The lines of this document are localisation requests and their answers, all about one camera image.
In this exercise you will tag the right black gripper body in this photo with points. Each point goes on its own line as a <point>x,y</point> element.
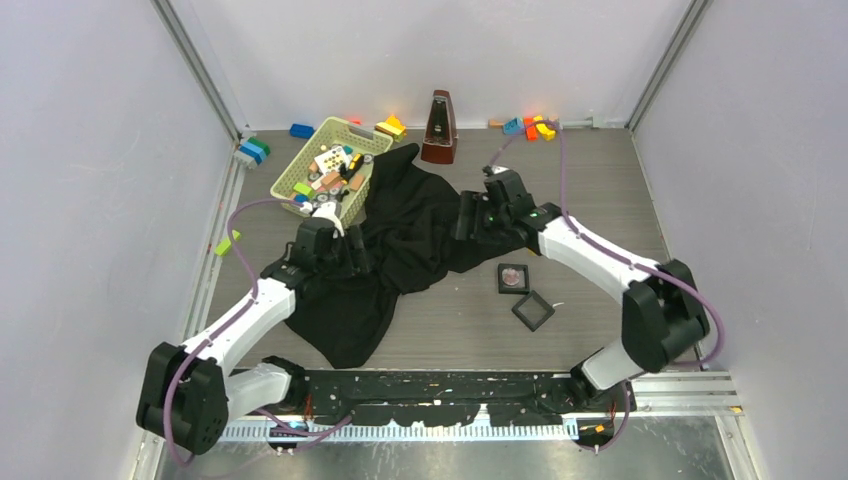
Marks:
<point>488,224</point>

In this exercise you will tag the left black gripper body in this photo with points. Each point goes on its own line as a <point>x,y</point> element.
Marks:
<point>341,262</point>

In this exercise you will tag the round pink brooch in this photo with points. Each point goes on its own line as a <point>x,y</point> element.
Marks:
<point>512,277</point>

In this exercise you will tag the black garment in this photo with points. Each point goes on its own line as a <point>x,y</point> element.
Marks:
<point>409,215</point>

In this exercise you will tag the black square frame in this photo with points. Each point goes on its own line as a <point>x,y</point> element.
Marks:
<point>502,289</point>
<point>532,310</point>

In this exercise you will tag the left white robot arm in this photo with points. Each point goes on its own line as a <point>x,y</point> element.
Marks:
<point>192,391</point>

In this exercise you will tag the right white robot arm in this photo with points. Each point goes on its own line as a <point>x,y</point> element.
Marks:
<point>663,314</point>

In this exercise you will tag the light blue toy block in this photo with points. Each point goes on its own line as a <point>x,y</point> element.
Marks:
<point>514,126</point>

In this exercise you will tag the light green plastic basket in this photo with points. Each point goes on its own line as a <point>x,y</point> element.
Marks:
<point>302,180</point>

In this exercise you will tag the red orange block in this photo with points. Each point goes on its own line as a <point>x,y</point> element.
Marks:
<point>530,131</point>

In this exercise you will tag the nine of spades card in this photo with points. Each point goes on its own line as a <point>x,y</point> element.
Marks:
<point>335,159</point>

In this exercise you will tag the yellow curved block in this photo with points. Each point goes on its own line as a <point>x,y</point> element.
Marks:
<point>543,128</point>

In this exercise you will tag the lime green block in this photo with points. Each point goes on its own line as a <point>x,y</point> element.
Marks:
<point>225,245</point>

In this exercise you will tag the brown wooden metronome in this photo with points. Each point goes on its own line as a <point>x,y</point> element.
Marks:
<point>440,140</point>

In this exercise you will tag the yellow black screwdriver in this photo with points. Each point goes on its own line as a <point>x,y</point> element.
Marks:
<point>353,167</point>

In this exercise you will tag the blue green stacked blocks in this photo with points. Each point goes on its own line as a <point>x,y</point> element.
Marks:
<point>251,152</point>

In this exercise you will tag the yellow orange block stack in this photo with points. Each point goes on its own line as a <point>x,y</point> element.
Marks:
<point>393,127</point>

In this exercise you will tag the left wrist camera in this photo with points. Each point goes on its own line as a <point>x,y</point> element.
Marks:
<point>329,210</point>

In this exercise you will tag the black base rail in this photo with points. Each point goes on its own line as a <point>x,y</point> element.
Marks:
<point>444,398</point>

